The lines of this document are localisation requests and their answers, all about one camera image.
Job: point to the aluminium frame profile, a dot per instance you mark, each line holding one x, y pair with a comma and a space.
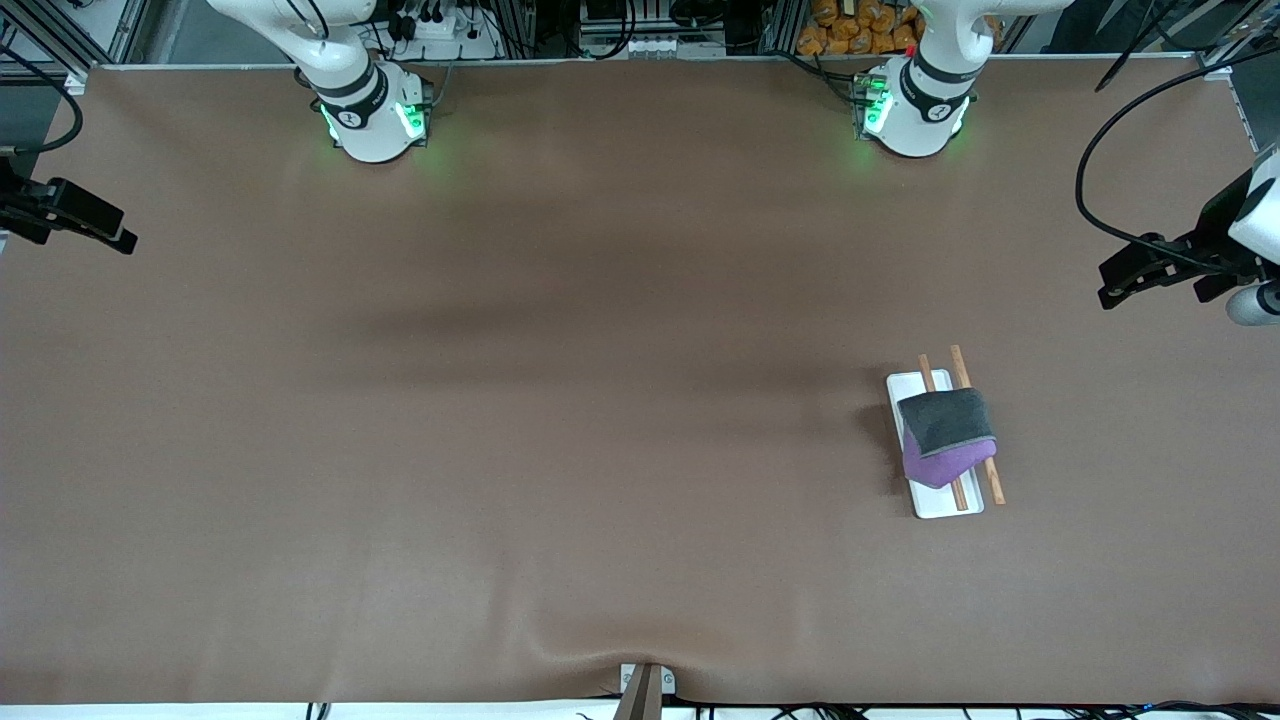
128, 30
1215, 65

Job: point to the grey and purple towel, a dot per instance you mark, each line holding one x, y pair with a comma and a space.
945, 435

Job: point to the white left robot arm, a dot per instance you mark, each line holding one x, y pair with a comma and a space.
915, 110

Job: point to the white rack with wooden rods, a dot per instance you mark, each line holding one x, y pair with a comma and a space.
935, 505

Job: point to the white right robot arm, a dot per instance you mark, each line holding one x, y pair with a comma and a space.
370, 120

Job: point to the orange snack packets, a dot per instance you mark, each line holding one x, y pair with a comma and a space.
850, 30

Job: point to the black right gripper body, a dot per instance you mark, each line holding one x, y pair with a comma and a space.
22, 208

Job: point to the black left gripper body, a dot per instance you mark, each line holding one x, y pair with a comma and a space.
1203, 249

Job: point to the white power strip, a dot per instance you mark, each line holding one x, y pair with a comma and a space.
470, 45

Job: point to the metal table edge bracket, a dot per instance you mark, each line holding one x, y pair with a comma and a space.
645, 695

